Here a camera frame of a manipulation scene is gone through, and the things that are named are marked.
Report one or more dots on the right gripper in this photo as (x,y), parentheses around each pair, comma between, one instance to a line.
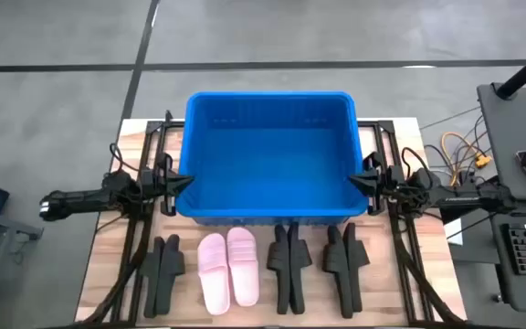
(384,183)

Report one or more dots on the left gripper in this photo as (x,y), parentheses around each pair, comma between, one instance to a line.
(166,164)

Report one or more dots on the pink rubber slide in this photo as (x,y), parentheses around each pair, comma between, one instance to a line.
(215,279)
(244,269)

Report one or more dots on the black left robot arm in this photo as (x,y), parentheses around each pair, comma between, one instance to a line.
(85,201)

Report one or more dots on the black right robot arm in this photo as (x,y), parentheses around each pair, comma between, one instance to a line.
(464,198)

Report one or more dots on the blue plastic bin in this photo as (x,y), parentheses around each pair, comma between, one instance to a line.
(272,155)

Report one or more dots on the white paper sheet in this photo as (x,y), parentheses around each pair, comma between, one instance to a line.
(454,232)

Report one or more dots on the grey side desk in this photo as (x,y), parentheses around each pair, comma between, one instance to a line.
(514,128)

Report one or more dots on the black round pole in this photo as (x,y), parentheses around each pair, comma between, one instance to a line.
(525,73)

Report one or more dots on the black aluminium table frame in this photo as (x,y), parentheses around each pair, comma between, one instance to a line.
(151,125)

